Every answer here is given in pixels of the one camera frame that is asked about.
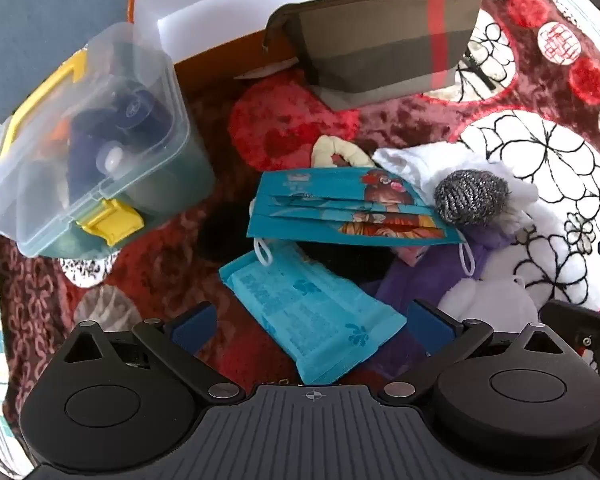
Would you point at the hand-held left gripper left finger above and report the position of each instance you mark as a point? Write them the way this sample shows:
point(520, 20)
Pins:
point(196, 324)

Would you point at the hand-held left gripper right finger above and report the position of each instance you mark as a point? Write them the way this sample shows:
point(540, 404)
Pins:
point(429, 325)

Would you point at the purple cloth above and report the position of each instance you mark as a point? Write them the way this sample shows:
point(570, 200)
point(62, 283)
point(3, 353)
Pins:
point(405, 280)

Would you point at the black cloth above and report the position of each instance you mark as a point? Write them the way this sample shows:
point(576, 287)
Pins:
point(347, 260)

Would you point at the teal tissue packet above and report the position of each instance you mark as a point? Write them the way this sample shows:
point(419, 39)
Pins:
point(300, 305)

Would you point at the teal printed face mask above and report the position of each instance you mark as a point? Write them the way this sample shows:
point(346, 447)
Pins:
point(310, 205)

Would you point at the cream scrunchie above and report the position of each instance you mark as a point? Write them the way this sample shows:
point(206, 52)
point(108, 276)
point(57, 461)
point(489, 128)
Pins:
point(325, 152)

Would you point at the orange cardboard box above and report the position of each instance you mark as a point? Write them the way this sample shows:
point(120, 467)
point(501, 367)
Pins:
point(220, 15)

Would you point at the white fluffy cloth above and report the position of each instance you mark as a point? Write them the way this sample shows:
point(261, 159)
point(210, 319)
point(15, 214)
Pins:
point(485, 300)

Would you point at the steel wool scrubber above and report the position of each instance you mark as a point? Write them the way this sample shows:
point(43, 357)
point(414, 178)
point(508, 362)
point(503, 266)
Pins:
point(472, 195)

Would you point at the clear plastic box yellow latches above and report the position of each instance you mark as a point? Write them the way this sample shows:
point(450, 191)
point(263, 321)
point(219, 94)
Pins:
point(130, 160)

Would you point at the brown striped zipper pouch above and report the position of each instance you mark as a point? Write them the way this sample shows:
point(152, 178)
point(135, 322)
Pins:
point(380, 50)

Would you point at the dark grey upholstered panel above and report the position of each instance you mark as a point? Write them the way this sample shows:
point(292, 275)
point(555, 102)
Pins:
point(55, 10)

